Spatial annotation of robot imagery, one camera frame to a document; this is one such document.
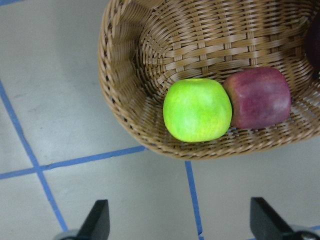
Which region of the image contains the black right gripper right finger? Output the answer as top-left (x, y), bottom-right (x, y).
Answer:
top-left (249, 197), bottom-right (320, 240)

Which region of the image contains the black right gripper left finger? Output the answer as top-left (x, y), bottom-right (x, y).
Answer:
top-left (75, 199), bottom-right (110, 240)

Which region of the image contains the red yellow apple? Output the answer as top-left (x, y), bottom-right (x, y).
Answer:
top-left (223, 67), bottom-right (292, 129)

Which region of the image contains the green apple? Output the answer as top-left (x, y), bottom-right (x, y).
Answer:
top-left (163, 78), bottom-right (232, 143)

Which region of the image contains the woven wicker basket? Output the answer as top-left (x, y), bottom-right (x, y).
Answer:
top-left (97, 0), bottom-right (320, 160)

